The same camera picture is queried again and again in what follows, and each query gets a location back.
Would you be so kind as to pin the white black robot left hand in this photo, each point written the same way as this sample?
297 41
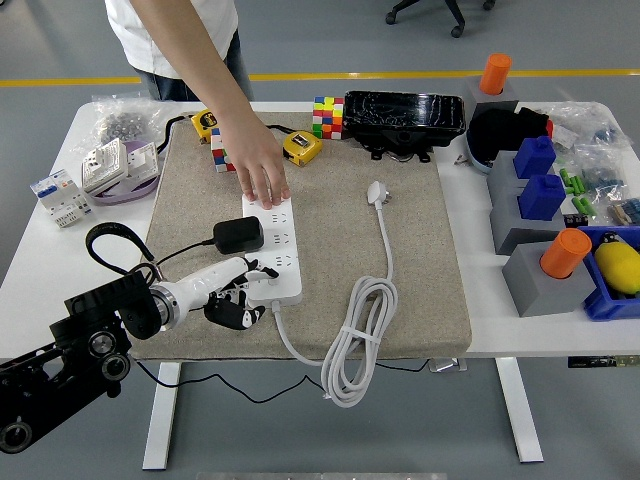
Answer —
210 280

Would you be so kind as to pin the person's hand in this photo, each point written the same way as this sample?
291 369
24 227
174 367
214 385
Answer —
260 160

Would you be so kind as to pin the black power adapter plug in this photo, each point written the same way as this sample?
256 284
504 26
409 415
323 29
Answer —
239 235

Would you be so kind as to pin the white power strip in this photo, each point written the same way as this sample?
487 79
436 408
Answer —
285 235

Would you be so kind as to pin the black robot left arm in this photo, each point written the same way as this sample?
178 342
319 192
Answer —
75 345

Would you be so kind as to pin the person's forearm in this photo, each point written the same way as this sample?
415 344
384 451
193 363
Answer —
200 65

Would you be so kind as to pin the small black circuit board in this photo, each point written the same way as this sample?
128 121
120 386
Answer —
576 220

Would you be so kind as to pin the white-faced puzzle cube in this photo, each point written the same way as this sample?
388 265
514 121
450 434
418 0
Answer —
218 156

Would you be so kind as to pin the yellow tape measure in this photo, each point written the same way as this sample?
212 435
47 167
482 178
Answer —
301 147
204 124

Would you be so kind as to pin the yellow-topped puzzle cube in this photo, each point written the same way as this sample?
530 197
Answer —
328 117

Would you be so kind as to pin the purple tape roll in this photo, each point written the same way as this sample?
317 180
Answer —
125 196

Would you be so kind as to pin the grey-brown mat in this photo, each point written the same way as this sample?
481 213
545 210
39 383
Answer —
340 250

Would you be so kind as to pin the white table leg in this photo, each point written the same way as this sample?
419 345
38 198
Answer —
161 415
520 410

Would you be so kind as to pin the clear bag of screws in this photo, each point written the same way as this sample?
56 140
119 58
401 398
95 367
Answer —
120 125

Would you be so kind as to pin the black cracked-screen device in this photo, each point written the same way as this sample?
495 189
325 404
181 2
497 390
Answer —
400 112

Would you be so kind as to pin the white circuit breaker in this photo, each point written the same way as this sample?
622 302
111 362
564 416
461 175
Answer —
60 197

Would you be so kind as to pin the white blue bowl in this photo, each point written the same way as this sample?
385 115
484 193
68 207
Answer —
475 155

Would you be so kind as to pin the grey block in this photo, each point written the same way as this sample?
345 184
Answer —
500 175
540 295
502 210
472 92

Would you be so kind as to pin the black office chair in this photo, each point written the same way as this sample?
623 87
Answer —
440 10

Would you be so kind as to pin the black cloth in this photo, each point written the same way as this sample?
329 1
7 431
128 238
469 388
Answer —
505 130

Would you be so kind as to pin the orange cylinder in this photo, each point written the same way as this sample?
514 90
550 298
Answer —
565 252
495 75

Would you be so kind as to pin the blue block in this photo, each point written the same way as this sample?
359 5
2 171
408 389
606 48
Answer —
536 157
542 197

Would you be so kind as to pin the green plastic pegs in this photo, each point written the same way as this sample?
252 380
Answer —
584 206
572 182

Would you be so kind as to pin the clear bag with white label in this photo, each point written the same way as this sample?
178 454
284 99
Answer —
575 125

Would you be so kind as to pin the clear bag of blue parts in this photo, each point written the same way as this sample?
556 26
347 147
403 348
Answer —
605 170

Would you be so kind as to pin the clear bag of resistors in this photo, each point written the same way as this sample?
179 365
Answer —
625 212

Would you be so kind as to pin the yellow toy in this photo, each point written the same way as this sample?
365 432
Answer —
620 265

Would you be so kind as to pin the blue plastic bin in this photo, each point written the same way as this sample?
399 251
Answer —
607 305

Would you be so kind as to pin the black table control panel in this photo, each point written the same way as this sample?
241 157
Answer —
600 361

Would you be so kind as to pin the white wall socket panel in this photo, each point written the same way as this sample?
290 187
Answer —
145 157

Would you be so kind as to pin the white wall socket box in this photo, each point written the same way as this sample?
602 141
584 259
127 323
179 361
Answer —
105 165

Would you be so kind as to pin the silver metal bracket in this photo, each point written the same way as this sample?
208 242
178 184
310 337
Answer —
447 365

